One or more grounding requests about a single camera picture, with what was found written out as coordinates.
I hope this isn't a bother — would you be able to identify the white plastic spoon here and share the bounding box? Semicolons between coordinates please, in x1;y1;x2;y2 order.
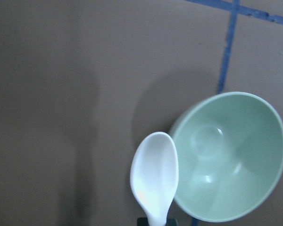
130;132;179;226

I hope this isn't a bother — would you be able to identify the green ceramic bowl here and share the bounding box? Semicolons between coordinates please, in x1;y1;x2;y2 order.
169;92;283;222

